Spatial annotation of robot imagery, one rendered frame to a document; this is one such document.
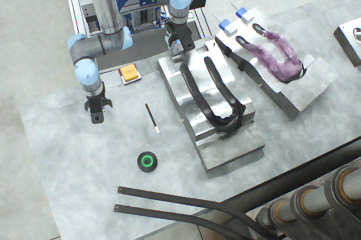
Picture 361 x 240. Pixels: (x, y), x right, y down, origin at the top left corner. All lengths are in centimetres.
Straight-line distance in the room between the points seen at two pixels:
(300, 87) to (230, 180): 48
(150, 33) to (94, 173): 120
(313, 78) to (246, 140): 40
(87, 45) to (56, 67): 137
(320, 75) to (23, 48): 198
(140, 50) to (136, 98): 82
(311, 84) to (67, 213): 112
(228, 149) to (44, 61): 162
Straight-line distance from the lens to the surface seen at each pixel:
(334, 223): 114
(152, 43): 247
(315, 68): 172
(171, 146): 158
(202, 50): 170
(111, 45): 136
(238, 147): 155
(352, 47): 191
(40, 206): 245
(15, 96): 271
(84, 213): 156
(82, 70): 129
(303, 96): 165
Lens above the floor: 232
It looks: 71 degrees down
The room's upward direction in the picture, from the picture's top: 9 degrees clockwise
